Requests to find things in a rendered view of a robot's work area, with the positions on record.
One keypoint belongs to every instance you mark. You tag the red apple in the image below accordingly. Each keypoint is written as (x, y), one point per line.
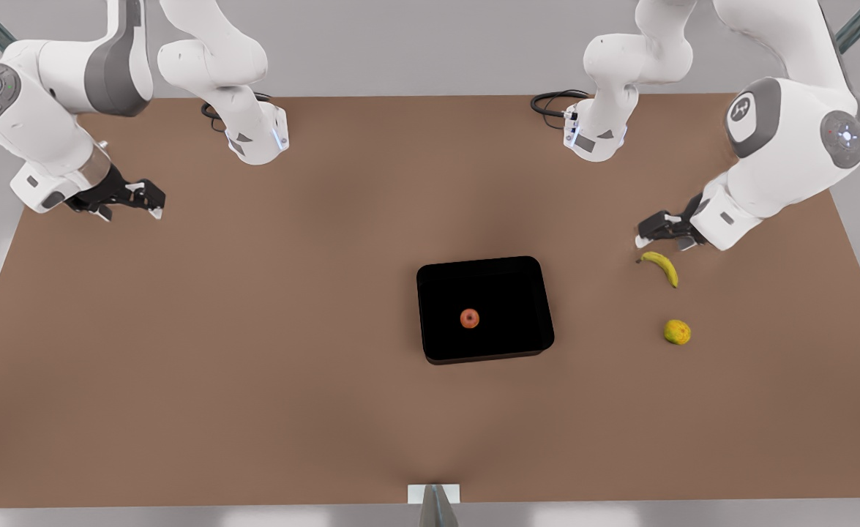
(469, 318)

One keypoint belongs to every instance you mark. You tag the yellow-green orange fruit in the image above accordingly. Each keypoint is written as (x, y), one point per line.
(677, 331)

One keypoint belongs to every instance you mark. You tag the yellow banana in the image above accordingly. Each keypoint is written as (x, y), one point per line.
(662, 265)

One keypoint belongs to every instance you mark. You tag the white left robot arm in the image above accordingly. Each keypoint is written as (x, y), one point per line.
(781, 146)

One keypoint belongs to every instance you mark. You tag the black storage box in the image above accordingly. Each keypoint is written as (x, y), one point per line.
(484, 309)

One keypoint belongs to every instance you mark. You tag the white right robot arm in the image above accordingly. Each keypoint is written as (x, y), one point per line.
(49, 139)

